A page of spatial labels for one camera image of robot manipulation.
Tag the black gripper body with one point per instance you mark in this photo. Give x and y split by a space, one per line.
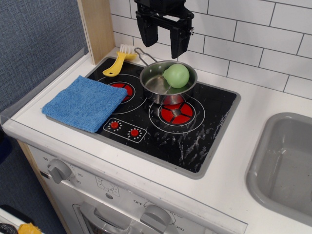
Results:
165 13

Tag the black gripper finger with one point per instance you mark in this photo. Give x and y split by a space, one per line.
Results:
179 36
148 30

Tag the blue cloth napkin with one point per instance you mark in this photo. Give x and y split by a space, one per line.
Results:
85 104

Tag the yellow dish brush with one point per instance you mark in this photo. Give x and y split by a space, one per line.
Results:
126 52

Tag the green toy pear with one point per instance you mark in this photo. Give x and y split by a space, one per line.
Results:
177 75

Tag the steel saucepan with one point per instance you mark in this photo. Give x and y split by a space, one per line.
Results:
166 82

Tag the black toy stove top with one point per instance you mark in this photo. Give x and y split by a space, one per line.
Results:
182 137

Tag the grey sink basin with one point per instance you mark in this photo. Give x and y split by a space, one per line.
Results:
280 175

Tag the grey left oven knob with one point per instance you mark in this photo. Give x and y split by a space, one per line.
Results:
58 170

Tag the grey oven knob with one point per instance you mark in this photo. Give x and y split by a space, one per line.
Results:
156 218
58 170

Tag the grey right oven knob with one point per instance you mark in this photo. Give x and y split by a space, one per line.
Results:
156 218

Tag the yellow object at corner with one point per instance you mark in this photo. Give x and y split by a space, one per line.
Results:
28 228

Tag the wooden post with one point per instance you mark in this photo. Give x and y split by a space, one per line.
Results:
98 27

